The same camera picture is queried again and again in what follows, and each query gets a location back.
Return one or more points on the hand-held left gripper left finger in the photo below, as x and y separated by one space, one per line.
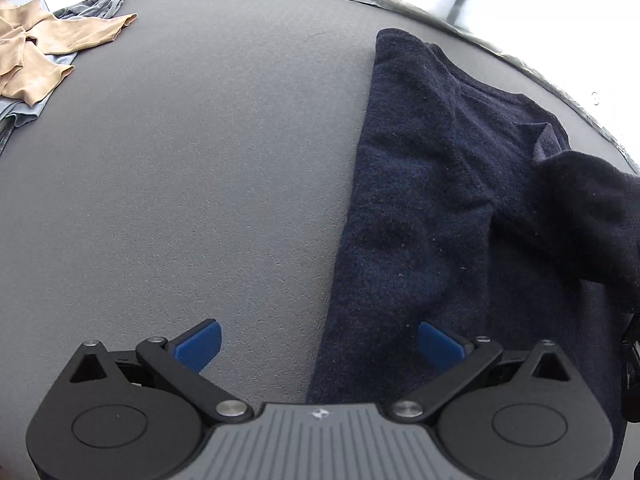
200 345

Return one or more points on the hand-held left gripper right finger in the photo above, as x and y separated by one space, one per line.
440 347

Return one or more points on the navy knit sweater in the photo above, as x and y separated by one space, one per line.
425 185

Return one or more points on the grey garment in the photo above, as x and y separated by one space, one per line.
27 112

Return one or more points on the beige garment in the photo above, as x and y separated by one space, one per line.
30 70

